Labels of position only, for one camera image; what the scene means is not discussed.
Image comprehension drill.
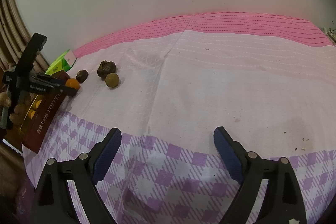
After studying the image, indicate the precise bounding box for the small brown longan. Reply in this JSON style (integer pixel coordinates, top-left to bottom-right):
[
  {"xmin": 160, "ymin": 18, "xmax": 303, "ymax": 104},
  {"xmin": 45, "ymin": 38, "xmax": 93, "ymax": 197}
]
[{"xmin": 105, "ymin": 73, "xmax": 120, "ymax": 88}]

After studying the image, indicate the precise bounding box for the dark wrinkled passion fruit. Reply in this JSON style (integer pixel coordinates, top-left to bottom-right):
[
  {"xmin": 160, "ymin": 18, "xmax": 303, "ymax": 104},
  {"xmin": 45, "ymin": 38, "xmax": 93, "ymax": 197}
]
[{"xmin": 97, "ymin": 60, "xmax": 117, "ymax": 80}]

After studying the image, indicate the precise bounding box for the person left hand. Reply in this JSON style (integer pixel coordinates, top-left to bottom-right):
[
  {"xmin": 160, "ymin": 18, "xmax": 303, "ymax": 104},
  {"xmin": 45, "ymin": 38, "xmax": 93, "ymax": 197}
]
[{"xmin": 0, "ymin": 92, "xmax": 11, "ymax": 107}]

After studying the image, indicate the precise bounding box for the gold metal tin tray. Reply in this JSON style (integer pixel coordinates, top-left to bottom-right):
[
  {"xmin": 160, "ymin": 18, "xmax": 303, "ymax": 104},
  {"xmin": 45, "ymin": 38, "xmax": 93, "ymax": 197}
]
[{"xmin": 6, "ymin": 71, "xmax": 70, "ymax": 153}]

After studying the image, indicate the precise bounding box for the green tissue pack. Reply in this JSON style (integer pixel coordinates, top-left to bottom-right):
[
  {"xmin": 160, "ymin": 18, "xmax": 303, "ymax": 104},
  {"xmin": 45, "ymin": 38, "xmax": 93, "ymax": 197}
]
[{"xmin": 46, "ymin": 50, "xmax": 77, "ymax": 75}]

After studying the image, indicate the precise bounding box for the pink purple checked tablecloth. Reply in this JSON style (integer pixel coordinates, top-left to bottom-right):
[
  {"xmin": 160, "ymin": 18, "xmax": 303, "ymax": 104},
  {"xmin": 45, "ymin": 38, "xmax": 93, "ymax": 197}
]
[{"xmin": 23, "ymin": 12, "xmax": 335, "ymax": 223}]

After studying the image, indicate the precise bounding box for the rattan chair frame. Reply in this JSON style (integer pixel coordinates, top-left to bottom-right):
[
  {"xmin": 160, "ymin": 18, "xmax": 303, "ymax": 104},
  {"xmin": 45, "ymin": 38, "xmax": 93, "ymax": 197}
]
[{"xmin": 0, "ymin": 0, "xmax": 51, "ymax": 75}]

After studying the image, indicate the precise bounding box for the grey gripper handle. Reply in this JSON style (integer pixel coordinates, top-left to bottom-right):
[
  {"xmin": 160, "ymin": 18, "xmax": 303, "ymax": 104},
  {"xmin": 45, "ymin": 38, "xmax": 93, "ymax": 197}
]
[{"xmin": 1, "ymin": 106, "xmax": 13, "ymax": 130}]

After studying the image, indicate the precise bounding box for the orange tangerine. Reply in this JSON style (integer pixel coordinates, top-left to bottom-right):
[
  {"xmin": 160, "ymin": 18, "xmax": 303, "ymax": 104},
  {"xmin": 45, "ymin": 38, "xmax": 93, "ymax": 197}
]
[{"xmin": 66, "ymin": 79, "xmax": 80, "ymax": 90}]

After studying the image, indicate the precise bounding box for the dark wrinkled fruit top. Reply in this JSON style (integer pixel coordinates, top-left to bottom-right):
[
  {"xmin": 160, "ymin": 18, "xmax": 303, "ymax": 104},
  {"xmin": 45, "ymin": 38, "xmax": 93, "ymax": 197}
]
[{"xmin": 75, "ymin": 70, "xmax": 88, "ymax": 84}]

